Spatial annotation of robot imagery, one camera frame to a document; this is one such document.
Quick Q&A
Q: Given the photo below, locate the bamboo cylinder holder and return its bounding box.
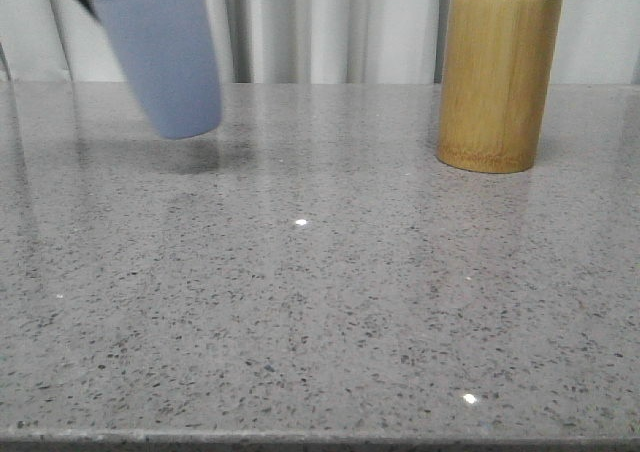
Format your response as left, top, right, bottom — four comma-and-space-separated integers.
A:
436, 0, 562, 173

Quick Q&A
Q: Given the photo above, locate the blue plastic cup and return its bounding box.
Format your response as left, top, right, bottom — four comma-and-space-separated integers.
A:
90, 0, 222, 140

